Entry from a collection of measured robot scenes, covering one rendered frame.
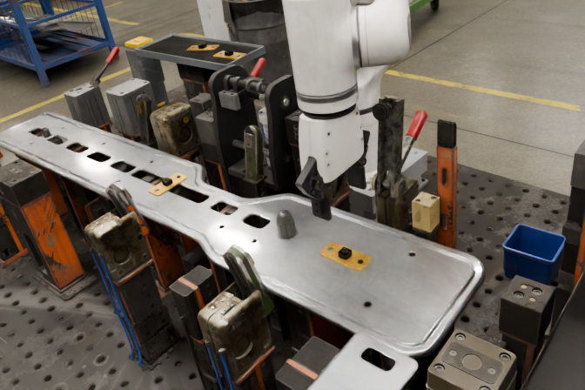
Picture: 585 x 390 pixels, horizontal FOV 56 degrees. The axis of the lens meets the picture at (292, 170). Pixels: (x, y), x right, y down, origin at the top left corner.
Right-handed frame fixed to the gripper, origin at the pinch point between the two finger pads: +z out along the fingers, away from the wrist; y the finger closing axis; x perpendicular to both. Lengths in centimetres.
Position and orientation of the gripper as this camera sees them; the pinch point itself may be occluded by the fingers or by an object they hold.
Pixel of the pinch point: (339, 196)
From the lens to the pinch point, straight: 84.3
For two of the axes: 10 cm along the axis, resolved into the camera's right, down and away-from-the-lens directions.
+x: 7.6, 2.3, -6.1
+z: 1.4, 8.5, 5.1
